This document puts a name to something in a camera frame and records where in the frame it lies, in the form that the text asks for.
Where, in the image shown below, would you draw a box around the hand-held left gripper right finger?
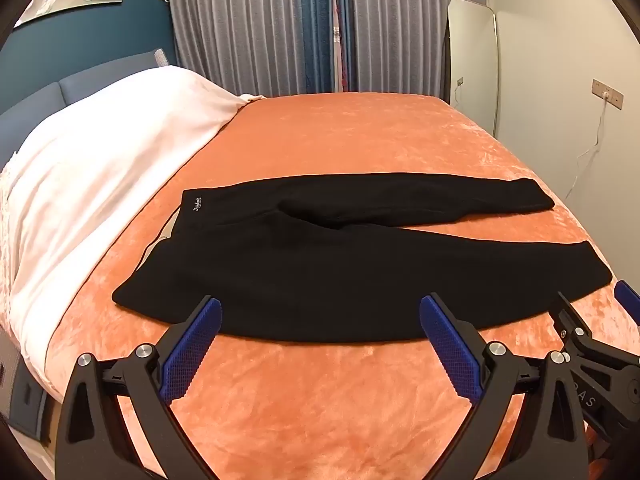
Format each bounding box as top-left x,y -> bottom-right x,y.
419,293 -> 591,480

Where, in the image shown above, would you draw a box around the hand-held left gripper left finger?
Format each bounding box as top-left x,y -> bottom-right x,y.
54,296 -> 223,480

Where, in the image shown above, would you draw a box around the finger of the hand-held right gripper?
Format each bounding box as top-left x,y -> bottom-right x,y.
614,280 -> 640,322
547,291 -> 640,376

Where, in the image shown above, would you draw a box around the black pants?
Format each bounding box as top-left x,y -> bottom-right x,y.
112,172 -> 615,345

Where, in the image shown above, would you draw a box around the grey bed base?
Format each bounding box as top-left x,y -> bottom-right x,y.
0,330 -> 51,442

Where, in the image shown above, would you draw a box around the white duvet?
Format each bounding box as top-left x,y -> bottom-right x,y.
0,65 -> 261,368

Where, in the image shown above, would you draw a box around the orange plush blanket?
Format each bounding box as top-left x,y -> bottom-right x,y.
44,91 -> 640,480

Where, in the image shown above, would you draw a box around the standing mirror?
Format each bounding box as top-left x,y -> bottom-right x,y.
445,0 -> 501,139

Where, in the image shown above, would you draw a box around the blue padded headboard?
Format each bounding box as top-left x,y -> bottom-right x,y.
0,49 -> 176,161

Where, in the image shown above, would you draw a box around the grey sheer curtain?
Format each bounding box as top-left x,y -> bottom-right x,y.
166,0 -> 333,99
350,0 -> 488,100

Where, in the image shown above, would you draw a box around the blue curtain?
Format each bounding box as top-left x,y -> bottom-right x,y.
299,0 -> 359,96

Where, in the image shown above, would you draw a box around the gold wall socket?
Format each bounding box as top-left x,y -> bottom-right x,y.
592,79 -> 625,109

